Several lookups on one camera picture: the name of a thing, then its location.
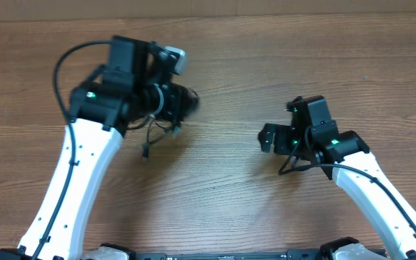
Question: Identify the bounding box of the black USB cable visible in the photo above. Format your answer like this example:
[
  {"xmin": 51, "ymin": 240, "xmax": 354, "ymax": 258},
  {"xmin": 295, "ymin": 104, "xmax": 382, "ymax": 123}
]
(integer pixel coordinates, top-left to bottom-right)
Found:
[{"xmin": 126, "ymin": 86, "xmax": 200, "ymax": 163}]

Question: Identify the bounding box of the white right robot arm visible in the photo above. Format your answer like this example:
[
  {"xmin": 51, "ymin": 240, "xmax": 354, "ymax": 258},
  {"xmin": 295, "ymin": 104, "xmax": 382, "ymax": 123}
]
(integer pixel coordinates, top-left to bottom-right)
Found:
[{"xmin": 258, "ymin": 95, "xmax": 416, "ymax": 259}]

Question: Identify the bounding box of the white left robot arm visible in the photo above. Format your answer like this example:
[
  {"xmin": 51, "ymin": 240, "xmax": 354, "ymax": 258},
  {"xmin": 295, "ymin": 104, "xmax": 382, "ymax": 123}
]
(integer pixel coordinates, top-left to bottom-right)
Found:
[{"xmin": 0, "ymin": 35, "xmax": 199, "ymax": 260}]

